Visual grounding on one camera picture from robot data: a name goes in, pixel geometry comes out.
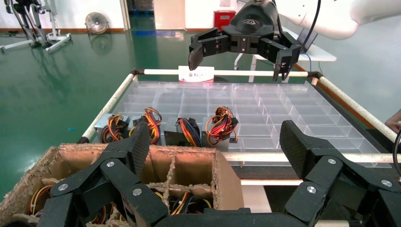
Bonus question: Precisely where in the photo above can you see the person's hand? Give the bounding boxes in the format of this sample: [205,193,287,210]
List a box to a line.
[384,109,401,135]

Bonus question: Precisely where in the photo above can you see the white base frame stand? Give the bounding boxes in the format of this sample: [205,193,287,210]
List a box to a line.
[0,0,72,53]

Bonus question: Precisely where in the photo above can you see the red cabinet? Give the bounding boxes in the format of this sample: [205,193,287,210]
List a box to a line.
[214,10,236,31]

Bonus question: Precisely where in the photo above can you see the long black camera cable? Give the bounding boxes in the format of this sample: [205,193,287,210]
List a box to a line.
[301,0,322,48]

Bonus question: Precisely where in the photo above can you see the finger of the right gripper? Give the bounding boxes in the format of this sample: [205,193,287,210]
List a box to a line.
[188,27,232,71]
[259,31,302,82]

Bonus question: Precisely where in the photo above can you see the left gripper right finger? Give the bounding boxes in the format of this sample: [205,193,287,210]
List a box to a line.
[279,120,401,227]

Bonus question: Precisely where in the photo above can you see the white label card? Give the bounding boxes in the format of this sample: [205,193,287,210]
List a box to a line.
[178,66,215,84]

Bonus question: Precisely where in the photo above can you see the round floor fan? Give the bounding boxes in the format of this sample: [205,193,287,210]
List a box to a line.
[84,12,110,35]

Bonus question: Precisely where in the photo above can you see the cardboard box with dividers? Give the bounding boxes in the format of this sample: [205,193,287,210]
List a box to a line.
[0,143,245,227]

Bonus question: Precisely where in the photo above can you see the dark laptop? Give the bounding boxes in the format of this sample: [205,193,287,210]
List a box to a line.
[296,27,319,53]

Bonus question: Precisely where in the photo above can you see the black machine on stand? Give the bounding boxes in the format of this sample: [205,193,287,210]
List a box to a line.
[4,0,52,48]

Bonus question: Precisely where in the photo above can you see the white pipe cart frame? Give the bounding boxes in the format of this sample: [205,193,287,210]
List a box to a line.
[78,68,401,187]

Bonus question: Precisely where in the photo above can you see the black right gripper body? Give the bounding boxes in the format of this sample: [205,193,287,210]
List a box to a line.
[222,0,282,54]

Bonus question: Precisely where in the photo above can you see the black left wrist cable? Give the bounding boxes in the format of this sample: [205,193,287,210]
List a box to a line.
[392,128,401,178]

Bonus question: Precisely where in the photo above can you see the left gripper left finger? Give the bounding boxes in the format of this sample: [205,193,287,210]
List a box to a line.
[37,120,170,227]

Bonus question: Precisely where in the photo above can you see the clear plastic divider tray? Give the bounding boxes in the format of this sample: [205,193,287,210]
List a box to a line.
[111,80,392,166]

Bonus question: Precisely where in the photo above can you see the beige door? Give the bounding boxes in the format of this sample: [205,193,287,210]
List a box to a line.
[153,0,186,31]

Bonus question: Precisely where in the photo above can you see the servo with coloured wires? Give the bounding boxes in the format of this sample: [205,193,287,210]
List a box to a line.
[94,113,131,144]
[164,116,203,148]
[129,107,164,145]

